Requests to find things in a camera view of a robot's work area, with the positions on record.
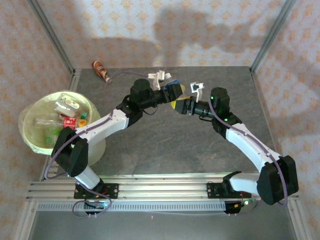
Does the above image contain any square clear bottle plant label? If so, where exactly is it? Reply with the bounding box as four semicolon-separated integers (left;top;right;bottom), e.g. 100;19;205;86
55;93;90;119

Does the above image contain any red label cola bottle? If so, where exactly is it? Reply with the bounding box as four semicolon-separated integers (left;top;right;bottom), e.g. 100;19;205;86
62;117;78;130

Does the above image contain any green label bottle white cap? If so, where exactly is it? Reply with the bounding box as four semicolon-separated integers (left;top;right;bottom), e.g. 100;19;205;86
46;125;63;138

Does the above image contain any clear bottle blue print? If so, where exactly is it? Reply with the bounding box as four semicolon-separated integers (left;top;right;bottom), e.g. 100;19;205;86
33;117;65;128

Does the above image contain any pale round plastic bin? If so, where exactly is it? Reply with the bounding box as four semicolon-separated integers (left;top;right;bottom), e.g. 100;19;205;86
17;90;107;168

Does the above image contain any brown label bottle beige cap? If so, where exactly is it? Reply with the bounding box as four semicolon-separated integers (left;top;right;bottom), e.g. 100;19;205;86
91;60;113;84

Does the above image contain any small controller board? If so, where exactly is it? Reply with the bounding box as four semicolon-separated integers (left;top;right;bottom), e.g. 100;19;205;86
233;199;258;209
83;201;112;210

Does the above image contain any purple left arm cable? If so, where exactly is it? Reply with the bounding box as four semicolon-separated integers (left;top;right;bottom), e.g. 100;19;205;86
44;71;152;181

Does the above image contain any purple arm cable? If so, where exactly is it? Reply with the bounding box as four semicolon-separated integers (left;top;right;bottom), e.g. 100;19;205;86
208;98;288;207
44;71;152;181

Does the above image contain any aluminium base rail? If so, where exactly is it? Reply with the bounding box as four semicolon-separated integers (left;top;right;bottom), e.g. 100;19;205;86
26;172;300;202

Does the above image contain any aluminium frame post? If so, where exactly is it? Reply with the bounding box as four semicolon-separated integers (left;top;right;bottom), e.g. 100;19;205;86
26;0;76;76
249;0;298;73

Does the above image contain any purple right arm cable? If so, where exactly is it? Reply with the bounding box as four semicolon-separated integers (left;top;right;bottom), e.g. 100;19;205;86
208;98;288;207

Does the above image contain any slotted grey cable duct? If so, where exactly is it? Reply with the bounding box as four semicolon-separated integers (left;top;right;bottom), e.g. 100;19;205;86
37;201;227;213

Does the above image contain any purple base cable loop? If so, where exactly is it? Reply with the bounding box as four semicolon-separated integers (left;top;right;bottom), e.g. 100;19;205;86
71;193;115;219
226;194;263;217

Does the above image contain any aluminium frame rail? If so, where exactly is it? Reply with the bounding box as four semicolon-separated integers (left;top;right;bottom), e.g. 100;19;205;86
12;199;38;240
286;199;307;240

